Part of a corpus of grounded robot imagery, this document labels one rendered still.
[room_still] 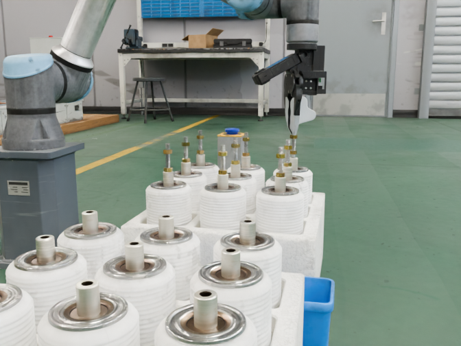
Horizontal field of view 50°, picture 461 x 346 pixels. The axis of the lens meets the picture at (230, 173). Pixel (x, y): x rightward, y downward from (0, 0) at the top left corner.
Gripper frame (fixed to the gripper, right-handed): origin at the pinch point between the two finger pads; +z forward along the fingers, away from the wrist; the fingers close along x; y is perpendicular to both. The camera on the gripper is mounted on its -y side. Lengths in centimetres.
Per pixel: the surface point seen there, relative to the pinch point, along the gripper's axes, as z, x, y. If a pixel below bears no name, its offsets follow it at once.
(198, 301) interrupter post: 7, -72, -33
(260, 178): 12.1, 1.0, -7.1
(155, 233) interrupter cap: 10, -44, -35
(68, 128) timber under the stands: 32, 317, -87
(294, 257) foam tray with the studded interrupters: 20.7, -30.1, -8.6
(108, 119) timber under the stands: 30, 391, -58
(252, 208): 16.5, -9.4, -11.7
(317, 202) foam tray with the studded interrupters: 17.0, -5.2, 5.4
